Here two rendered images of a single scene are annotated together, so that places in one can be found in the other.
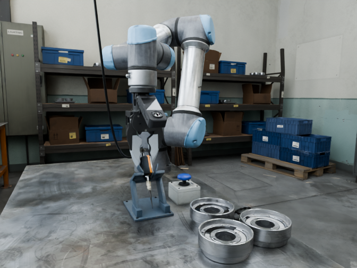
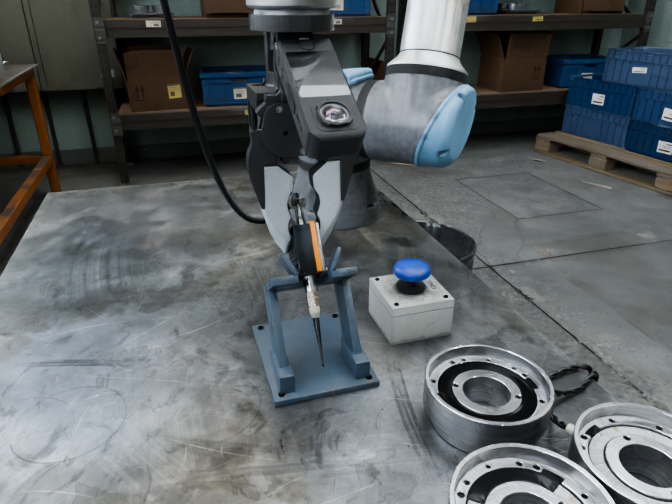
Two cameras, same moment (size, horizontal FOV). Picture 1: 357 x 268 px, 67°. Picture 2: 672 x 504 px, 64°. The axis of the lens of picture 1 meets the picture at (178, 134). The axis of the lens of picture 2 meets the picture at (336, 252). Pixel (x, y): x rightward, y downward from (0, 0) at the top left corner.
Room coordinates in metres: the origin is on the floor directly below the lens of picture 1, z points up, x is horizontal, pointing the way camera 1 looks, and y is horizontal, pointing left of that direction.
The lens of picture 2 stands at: (0.25, 0.00, 1.13)
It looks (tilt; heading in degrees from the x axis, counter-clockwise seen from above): 26 degrees down; 7
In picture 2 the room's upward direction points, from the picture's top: straight up
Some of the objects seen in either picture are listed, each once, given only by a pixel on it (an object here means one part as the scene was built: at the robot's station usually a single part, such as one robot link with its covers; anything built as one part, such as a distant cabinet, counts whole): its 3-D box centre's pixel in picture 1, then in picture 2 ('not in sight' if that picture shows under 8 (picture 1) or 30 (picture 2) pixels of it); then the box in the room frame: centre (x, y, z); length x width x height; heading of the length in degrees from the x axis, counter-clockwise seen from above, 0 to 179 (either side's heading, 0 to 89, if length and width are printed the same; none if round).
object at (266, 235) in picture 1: (264, 227); (646, 473); (0.55, -0.19, 0.82); 0.10 x 0.10 x 0.04
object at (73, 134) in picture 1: (64, 129); (156, 77); (3.81, 1.61, 0.64); 0.49 x 0.40 x 0.37; 118
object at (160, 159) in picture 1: (152, 157); (334, 184); (1.09, 0.10, 0.85); 0.15 x 0.15 x 0.10
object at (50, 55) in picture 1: (62, 58); not in sight; (3.84, 1.61, 1.61); 0.52 x 0.38 x 0.22; 116
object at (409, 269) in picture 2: (184, 182); (410, 283); (0.76, -0.02, 0.85); 0.04 x 0.04 x 0.05
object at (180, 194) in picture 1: (183, 190); (407, 301); (0.77, -0.02, 0.82); 0.08 x 0.07 x 0.05; 23
